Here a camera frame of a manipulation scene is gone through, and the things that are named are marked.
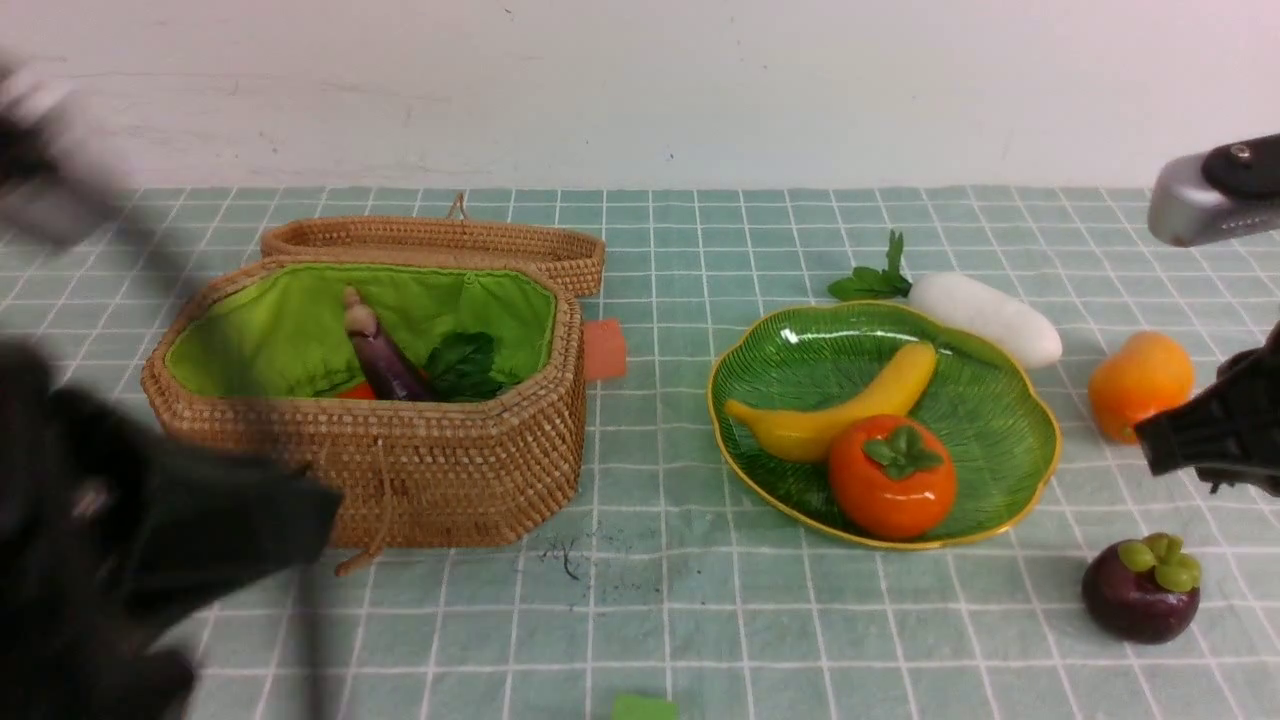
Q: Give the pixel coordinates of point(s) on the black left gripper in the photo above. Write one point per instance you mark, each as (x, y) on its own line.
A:
(173, 526)

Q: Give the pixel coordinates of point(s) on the purple toy mangosteen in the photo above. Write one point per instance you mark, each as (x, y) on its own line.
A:
(1145, 591)

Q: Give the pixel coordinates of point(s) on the green checkered tablecloth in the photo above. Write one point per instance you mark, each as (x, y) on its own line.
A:
(668, 577)

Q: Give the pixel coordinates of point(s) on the orange toy mango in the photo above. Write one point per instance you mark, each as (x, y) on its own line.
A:
(1150, 373)

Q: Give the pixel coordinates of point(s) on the woven wicker basket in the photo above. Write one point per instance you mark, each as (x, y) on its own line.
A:
(258, 360)

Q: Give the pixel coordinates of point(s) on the yellow toy banana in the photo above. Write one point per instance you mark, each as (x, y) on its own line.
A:
(805, 436)

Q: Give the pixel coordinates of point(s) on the green leaf-shaped plate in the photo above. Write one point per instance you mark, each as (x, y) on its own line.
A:
(1005, 442)

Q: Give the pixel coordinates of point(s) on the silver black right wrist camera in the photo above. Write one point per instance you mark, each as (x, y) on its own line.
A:
(1228, 192)

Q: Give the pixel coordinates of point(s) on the purple toy eggplant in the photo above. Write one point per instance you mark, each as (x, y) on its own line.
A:
(390, 374)

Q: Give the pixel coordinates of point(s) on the green sticky note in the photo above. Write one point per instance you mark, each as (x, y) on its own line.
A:
(628, 706)

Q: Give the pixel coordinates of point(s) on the white toy radish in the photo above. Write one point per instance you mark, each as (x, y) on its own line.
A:
(958, 301)

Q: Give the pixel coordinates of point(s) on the orange sticky note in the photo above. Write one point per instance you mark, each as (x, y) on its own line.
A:
(605, 350)

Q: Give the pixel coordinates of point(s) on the woven basket lid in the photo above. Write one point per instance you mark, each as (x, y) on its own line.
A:
(572, 259)

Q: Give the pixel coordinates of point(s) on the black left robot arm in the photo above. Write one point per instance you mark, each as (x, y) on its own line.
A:
(66, 654)

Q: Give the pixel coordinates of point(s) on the orange toy carrot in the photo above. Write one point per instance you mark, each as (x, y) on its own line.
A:
(361, 391)

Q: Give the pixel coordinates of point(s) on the orange toy persimmon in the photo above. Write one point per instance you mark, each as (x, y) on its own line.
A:
(892, 477)

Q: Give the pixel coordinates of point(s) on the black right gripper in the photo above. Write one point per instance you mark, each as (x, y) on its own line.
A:
(1229, 432)

